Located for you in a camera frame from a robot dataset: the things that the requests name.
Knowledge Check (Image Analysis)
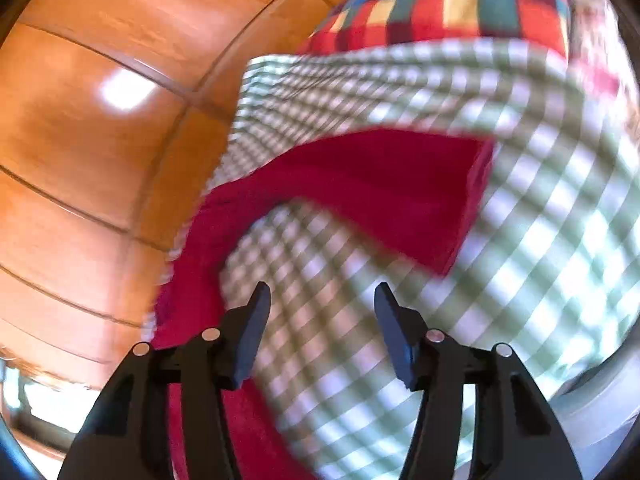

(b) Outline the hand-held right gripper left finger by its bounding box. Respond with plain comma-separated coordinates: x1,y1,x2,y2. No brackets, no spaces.
57,281,273,480

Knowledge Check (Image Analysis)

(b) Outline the floral patterned cloth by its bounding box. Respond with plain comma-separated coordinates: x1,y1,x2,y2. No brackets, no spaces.
565,0,636,106

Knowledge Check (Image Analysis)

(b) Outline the red cloth garment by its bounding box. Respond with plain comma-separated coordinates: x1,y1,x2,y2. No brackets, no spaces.
150,129,496,480

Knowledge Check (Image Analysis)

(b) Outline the bright window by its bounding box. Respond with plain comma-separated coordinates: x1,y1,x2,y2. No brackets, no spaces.
0,360,96,446

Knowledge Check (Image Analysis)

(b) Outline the green white checkered bed sheet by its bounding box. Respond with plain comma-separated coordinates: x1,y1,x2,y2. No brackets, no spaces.
142,40,640,480

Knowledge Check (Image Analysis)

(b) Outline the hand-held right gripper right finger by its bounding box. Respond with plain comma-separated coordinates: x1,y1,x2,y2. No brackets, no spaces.
374,281,583,480

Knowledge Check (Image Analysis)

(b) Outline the multicolour checkered blanket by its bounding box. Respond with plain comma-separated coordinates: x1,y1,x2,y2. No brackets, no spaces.
300,0,573,61

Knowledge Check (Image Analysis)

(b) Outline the wooden wardrobe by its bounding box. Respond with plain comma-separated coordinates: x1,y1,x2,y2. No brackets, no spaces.
0,0,401,391

